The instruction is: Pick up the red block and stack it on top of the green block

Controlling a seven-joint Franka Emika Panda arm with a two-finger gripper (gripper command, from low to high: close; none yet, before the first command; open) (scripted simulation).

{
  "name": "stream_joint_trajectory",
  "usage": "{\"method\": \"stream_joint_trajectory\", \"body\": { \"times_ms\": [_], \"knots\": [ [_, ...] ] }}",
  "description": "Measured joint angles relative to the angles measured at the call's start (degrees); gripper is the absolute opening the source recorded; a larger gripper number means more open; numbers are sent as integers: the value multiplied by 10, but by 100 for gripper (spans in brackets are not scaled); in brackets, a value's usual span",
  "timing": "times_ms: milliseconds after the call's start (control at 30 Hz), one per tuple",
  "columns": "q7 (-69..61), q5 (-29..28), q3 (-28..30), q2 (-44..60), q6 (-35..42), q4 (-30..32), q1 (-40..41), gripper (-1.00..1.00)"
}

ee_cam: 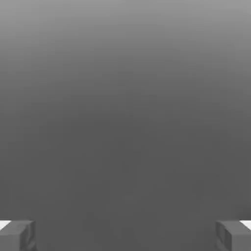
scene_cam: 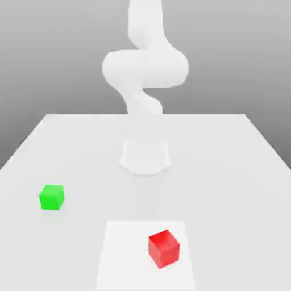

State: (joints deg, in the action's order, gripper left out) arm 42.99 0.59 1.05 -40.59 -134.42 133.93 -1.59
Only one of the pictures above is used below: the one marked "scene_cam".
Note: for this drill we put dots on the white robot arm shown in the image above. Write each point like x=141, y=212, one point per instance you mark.
x=145, y=68

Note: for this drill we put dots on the small red cube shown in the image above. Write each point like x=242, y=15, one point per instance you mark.
x=163, y=249

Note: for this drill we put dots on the small green cube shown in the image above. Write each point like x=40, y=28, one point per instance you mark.
x=51, y=197

